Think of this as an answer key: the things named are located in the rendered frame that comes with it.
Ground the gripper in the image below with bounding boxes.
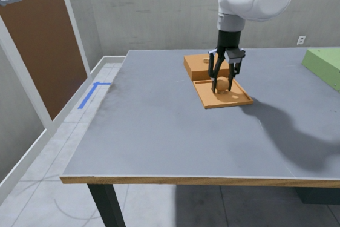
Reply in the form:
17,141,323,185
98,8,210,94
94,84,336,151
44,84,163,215
208,30,246,93

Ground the tan ball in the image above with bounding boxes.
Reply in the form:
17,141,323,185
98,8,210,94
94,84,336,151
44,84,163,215
216,77,229,91

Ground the tan rimmed tray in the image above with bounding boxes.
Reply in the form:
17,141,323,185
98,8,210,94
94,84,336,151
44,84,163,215
193,79,253,108

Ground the brown square box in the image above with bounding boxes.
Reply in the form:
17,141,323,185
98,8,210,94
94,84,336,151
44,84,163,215
183,54,229,82

